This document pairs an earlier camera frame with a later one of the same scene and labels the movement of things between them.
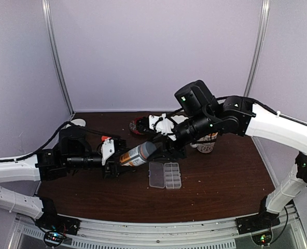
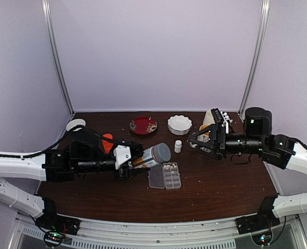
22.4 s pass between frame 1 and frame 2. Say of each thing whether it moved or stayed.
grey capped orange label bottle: moved
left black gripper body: moved
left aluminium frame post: stayed
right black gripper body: moved
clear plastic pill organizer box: stayed
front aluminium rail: stayed
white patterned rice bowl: stayed
